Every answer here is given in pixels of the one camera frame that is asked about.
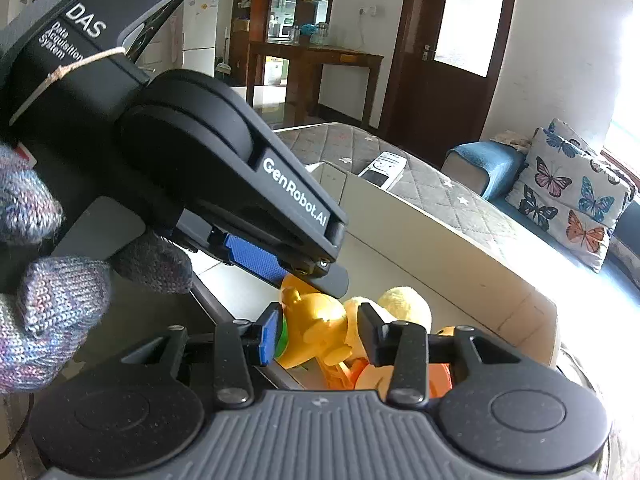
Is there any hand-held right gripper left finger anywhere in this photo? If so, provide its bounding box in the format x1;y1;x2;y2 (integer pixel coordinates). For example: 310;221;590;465
119;302;284;410

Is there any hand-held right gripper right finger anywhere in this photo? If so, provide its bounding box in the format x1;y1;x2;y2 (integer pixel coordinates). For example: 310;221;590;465
357;302;524;410

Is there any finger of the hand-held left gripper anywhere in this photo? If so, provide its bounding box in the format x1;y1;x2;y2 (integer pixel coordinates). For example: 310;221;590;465
207;229;289;289
282;259;350;299

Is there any orange plastic toy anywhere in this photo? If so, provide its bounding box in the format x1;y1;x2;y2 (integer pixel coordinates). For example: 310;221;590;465
326;326;455;392

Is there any yellow-orange plastic toy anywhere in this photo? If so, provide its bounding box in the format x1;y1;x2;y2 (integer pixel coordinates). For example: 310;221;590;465
276;274;351;372

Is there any yellow plush duck toy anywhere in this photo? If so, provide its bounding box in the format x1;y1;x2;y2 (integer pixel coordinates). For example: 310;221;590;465
344;287;434;349

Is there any white container box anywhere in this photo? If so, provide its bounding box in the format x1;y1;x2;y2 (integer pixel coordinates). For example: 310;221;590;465
245;160;560;391

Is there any person's left hand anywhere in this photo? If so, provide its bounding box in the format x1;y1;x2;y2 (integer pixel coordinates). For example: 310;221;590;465
0;142;194;396

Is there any white refrigerator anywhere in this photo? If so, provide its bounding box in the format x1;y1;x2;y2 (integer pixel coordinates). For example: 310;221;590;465
170;0;221;79

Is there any white carton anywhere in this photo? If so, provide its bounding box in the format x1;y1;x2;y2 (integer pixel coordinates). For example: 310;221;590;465
263;55;290;89

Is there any white remote control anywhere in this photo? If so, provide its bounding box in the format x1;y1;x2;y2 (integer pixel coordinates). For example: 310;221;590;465
357;151;407;191

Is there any wooden shelf cabinet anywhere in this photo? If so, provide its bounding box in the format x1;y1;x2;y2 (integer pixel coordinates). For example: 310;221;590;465
235;0;342;87

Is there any wooden console table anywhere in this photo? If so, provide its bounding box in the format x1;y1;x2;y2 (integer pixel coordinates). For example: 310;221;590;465
247;40;386;129

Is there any blue plush cushion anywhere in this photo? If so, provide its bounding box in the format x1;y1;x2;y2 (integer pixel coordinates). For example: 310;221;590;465
442;140;527;202

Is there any brown wooden door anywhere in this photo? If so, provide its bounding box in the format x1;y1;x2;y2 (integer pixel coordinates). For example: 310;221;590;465
380;0;522;167

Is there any butterfly print cushion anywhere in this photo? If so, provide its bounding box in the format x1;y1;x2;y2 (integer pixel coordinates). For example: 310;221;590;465
505;127;634;274
545;117;640;201

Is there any dark sofa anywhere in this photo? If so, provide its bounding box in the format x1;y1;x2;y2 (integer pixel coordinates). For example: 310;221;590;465
487;195;640;307

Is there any window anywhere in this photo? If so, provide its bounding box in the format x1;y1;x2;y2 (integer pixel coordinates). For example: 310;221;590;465
600;5;640;171

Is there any black cable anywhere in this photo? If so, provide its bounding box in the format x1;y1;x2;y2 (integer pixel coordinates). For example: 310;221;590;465
0;394;32;457

